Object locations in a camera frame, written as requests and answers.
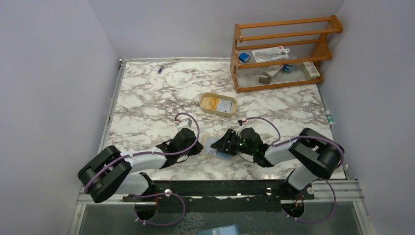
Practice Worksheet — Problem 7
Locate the green white box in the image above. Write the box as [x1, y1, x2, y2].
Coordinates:
[301, 61, 321, 80]

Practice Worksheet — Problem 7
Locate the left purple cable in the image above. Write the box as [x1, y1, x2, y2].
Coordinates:
[84, 112, 201, 227]

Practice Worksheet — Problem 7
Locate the orange wooden rack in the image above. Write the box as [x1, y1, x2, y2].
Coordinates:
[230, 15, 343, 92]

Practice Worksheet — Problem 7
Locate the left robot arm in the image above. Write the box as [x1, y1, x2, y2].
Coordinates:
[77, 128, 204, 203]

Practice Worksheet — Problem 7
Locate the yellow white card in tray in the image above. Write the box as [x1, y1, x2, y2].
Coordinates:
[203, 97, 221, 110]

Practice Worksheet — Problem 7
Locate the blue white cup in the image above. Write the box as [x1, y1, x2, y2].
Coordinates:
[283, 64, 297, 72]

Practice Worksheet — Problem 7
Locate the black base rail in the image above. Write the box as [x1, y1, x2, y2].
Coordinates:
[122, 179, 314, 213]

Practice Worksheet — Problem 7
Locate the white VIP credit card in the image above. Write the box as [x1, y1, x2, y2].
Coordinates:
[216, 99, 233, 113]

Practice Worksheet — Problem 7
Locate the blue small box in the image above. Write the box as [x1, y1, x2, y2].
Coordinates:
[238, 53, 251, 64]

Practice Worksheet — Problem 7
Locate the tan oval tray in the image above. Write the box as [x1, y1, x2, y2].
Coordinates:
[199, 93, 237, 117]

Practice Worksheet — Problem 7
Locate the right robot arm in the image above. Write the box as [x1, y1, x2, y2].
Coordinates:
[211, 127, 345, 199]

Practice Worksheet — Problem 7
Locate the blue object at bottom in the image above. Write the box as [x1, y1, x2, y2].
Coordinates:
[197, 224, 240, 235]

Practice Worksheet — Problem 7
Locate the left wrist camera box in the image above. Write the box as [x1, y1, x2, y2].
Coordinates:
[176, 118, 193, 131]

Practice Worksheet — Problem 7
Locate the white packaged item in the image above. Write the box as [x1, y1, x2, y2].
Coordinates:
[252, 46, 290, 63]

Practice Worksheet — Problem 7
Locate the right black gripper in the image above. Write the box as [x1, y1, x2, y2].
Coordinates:
[210, 128, 255, 156]

